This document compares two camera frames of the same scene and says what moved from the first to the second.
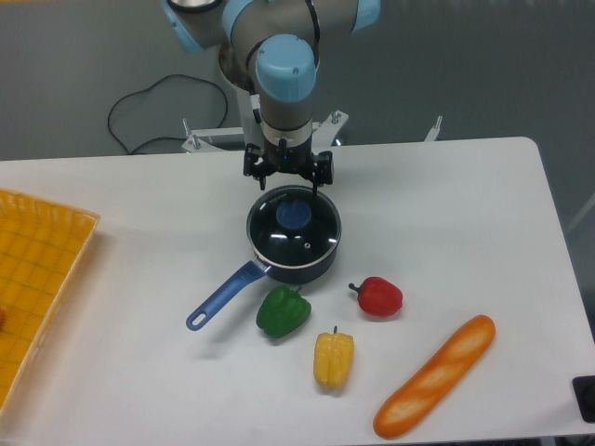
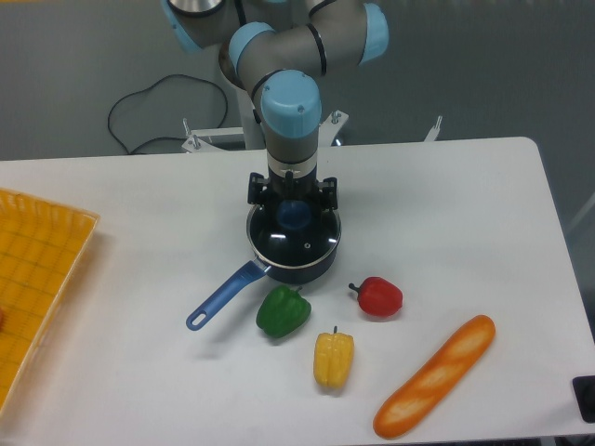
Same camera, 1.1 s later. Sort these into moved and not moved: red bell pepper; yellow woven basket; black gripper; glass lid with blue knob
Moved: black gripper
Not moved: red bell pepper; glass lid with blue knob; yellow woven basket
